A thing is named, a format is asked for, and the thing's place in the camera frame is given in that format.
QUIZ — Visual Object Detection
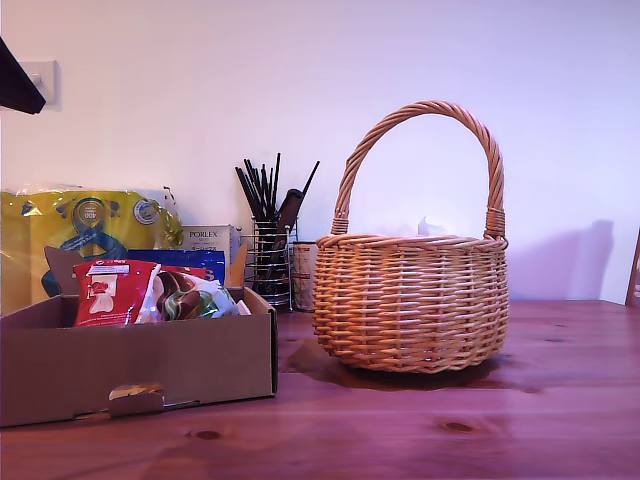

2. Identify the red egg bag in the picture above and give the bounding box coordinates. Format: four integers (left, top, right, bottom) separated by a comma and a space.
72, 258, 164, 329

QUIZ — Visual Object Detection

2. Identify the white Porlex box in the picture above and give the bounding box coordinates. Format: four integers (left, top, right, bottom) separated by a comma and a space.
180, 223, 244, 266

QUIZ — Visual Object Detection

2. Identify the chrome wire utensil holder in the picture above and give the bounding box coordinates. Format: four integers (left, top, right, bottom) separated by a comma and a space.
252, 217, 300, 312

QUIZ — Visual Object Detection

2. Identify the black chopstick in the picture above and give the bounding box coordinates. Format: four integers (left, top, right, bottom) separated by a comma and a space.
297, 159, 321, 201
243, 158, 266, 222
270, 152, 282, 222
260, 162, 272, 222
234, 166, 259, 222

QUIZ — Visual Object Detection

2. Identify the yellow paper towel pack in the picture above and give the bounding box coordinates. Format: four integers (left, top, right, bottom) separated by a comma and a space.
0, 183, 185, 314

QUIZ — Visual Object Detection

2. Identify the brown cardboard box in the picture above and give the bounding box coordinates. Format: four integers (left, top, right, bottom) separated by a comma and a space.
0, 239, 279, 430

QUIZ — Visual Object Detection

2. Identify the blue Terry's egg bag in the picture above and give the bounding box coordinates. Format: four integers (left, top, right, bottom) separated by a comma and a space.
124, 248, 227, 289

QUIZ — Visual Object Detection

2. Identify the brown wooden chair back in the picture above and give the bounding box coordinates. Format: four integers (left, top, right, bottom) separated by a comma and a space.
624, 228, 640, 307

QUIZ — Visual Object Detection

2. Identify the dark brown utensil handle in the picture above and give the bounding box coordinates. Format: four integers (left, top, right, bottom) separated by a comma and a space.
276, 188, 305, 237

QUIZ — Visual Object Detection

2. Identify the woven wicker basket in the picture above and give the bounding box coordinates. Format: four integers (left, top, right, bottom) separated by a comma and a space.
312, 99, 511, 375

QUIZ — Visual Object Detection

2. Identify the white light switch plate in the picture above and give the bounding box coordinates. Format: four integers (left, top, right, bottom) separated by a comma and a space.
14, 59, 62, 112

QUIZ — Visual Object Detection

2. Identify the white labelled tin can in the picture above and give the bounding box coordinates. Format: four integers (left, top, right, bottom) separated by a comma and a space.
292, 240, 317, 312

